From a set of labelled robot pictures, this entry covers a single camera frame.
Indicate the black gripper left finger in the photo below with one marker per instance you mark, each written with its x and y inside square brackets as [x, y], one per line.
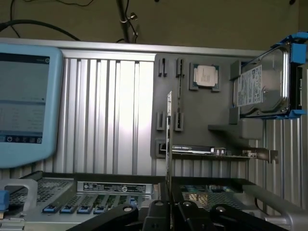
[157, 216]

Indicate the hard disk with blue bracket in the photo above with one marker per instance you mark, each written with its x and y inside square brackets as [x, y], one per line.
[264, 79]

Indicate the open PC case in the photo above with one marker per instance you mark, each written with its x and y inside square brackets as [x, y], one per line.
[33, 192]

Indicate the light blue teach pendant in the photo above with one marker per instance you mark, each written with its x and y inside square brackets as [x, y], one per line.
[51, 96]

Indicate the metal pole with clamp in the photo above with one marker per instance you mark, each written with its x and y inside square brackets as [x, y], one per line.
[124, 21]

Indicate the green graphics card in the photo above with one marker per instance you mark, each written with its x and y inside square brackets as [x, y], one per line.
[192, 148]

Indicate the blue plastic latch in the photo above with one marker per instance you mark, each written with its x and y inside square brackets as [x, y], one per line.
[3, 201]

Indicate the silver CPU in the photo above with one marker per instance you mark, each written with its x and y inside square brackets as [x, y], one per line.
[205, 75]

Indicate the grey parts rack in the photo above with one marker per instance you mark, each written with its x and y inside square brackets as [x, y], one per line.
[211, 108]

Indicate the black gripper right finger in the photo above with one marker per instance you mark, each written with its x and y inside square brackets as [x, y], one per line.
[187, 216]

